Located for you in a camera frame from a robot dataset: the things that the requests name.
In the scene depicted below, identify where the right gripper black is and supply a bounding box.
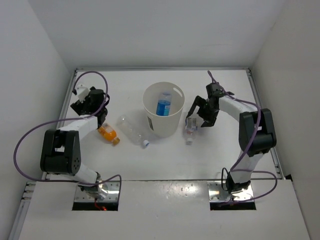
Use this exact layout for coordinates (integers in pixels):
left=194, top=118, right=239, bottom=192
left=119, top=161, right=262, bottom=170
left=187, top=96, right=219, bottom=128

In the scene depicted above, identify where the clear bottle white cap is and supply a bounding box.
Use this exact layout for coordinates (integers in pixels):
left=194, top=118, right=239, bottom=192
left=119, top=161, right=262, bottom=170
left=184, top=117, right=198, bottom=145

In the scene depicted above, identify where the blue label plastic bottle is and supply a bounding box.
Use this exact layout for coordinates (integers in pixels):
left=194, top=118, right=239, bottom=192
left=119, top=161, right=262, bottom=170
left=156, top=91, right=172, bottom=117

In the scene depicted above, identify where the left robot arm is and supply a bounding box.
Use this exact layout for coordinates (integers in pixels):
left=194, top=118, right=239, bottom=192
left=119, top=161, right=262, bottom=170
left=40, top=86, right=109, bottom=201

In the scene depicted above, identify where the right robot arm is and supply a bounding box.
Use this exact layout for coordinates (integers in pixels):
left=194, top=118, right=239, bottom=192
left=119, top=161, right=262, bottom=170
left=187, top=83, right=277, bottom=193

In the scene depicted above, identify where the white round plastic bin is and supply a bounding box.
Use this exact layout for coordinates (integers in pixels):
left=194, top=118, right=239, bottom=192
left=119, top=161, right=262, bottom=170
left=142, top=82, right=185, bottom=138

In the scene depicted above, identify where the orange juice bottle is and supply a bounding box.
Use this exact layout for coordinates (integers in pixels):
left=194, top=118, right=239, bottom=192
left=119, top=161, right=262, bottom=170
left=97, top=123, right=120, bottom=146

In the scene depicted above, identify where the clear bottle blue-white cap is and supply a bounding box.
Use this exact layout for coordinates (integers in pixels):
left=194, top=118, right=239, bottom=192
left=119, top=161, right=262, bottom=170
left=117, top=115, right=150, bottom=149

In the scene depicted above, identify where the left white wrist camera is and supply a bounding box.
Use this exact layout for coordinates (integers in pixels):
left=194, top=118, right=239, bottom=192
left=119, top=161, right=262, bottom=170
left=72, top=83, right=90, bottom=103

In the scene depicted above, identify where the aluminium frame rail back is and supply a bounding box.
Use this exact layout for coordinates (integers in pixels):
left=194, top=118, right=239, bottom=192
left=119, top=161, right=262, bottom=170
left=74, top=66, right=250, bottom=72

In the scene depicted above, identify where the aluminium frame rail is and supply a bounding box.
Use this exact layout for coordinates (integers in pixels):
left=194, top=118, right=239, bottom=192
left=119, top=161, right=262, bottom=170
left=246, top=68, right=285, bottom=180
left=8, top=69, right=77, bottom=240
left=74, top=66, right=250, bottom=72

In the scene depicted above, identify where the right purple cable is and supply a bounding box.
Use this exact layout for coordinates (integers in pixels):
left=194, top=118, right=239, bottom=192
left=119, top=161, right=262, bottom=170
left=207, top=70, right=279, bottom=207

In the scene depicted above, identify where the aluminium frame rail right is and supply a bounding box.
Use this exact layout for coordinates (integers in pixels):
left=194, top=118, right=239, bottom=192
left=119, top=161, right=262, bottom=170
left=246, top=68, right=285, bottom=180

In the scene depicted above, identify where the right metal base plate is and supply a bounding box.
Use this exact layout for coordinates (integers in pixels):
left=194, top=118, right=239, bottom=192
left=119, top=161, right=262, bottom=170
left=207, top=180, right=254, bottom=203

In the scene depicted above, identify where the metal base plate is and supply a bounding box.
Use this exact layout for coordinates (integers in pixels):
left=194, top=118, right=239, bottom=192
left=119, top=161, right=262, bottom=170
left=207, top=180, right=254, bottom=203
left=74, top=181, right=121, bottom=203

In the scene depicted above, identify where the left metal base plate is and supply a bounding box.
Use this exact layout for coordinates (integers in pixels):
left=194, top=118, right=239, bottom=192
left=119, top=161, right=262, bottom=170
left=74, top=181, right=121, bottom=203

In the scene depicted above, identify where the aluminium frame rail left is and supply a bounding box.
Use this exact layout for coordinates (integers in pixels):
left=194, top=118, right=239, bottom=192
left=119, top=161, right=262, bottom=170
left=8, top=69, right=77, bottom=240

